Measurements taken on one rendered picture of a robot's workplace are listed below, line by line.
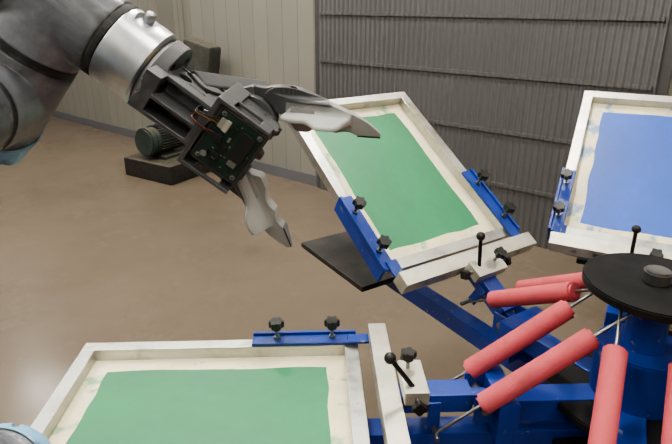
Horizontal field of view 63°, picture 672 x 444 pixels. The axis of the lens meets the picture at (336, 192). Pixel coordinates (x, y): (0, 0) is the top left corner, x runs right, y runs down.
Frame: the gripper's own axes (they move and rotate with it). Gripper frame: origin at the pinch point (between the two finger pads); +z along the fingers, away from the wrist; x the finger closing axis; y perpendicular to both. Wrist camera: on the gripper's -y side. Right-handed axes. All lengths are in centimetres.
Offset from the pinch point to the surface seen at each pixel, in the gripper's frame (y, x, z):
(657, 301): -55, 2, 78
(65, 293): -257, -280, -59
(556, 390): -61, -32, 84
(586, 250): -119, -10, 98
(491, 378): -60, -39, 70
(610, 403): -40, -18, 78
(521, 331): -65, -26, 69
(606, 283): -62, -3, 72
